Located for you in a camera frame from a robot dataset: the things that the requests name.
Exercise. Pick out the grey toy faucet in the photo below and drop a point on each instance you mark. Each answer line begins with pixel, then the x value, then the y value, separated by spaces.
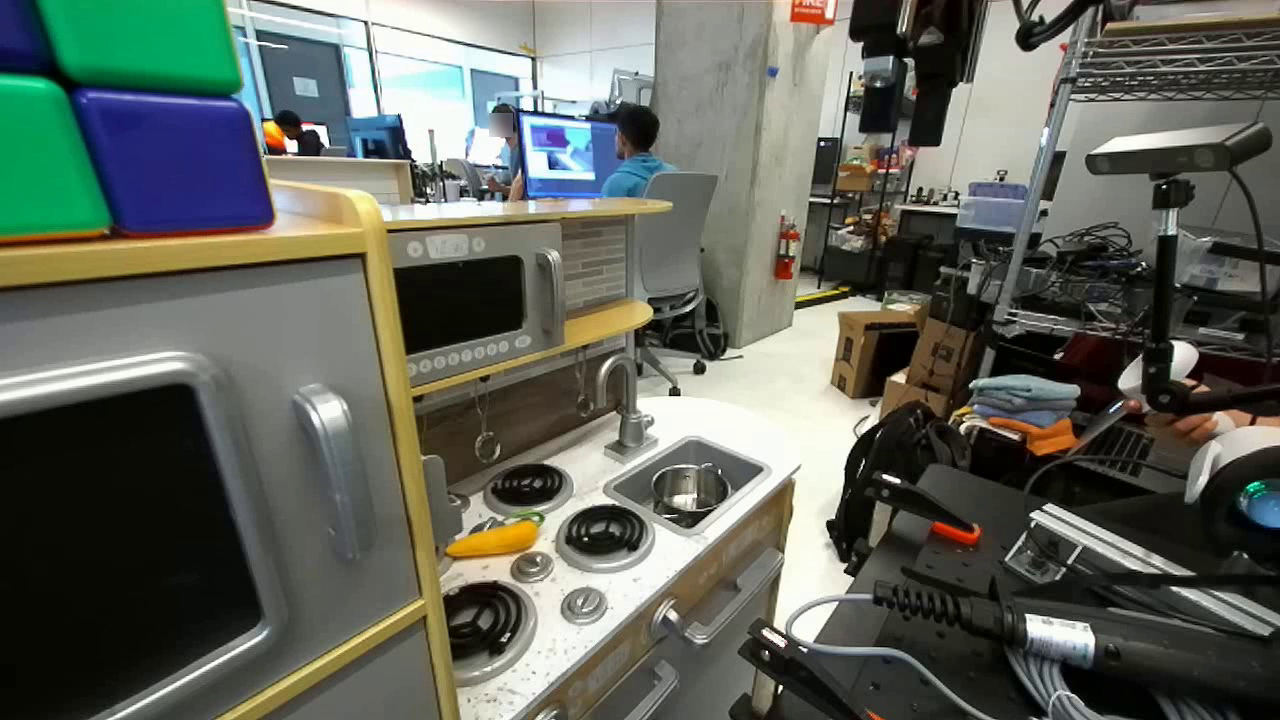
pixel 617 389

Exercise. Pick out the steel pot in sink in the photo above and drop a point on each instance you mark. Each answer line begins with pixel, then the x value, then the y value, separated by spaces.
pixel 690 489

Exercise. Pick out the black stove burner back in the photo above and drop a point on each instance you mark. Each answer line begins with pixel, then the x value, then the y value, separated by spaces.
pixel 529 489

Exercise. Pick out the black stove burner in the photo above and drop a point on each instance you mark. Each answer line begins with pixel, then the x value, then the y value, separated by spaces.
pixel 529 489
pixel 489 629
pixel 606 539

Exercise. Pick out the black stove burner middle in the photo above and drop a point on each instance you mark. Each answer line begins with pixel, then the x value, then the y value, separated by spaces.
pixel 606 539

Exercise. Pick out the toy microwave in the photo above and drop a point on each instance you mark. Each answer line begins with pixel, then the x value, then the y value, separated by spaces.
pixel 472 296

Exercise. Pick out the toy kitchen unit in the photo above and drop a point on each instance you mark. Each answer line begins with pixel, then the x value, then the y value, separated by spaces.
pixel 214 494

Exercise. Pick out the black stove burner front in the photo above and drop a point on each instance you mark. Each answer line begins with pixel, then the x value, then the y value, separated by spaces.
pixel 489 629

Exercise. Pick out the grey office chair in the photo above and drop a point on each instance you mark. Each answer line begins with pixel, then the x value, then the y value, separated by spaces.
pixel 668 265

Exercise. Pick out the red fire extinguisher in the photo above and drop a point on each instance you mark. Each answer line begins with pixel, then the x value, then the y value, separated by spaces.
pixel 786 250

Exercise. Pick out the computer monitor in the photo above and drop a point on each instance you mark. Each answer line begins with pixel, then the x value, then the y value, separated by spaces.
pixel 566 158

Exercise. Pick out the person in blue shirt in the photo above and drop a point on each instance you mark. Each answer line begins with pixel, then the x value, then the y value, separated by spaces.
pixel 636 132

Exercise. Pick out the cardboard box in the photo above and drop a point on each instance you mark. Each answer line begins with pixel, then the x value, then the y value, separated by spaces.
pixel 944 356

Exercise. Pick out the black clamp near kitchen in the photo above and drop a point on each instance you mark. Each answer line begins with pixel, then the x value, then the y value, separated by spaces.
pixel 799 674

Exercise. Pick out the blue foam block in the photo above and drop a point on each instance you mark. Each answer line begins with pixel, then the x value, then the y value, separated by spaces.
pixel 175 166

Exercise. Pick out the green foam block top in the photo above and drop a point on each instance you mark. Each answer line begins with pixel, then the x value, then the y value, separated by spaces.
pixel 150 46

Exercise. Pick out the green foam block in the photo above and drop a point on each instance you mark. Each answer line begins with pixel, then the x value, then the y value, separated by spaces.
pixel 150 46
pixel 44 168

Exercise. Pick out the orange handled clamp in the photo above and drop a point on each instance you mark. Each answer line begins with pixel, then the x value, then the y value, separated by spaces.
pixel 909 497

